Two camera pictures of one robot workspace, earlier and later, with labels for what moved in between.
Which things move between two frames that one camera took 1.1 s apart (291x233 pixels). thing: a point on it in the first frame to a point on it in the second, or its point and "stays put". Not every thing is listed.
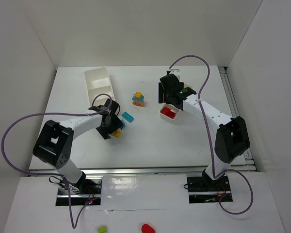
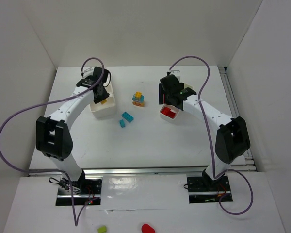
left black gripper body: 105,131 to 101,96
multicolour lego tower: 137,99 stays put
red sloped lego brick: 166,110 stays put
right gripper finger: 161,93 stays put
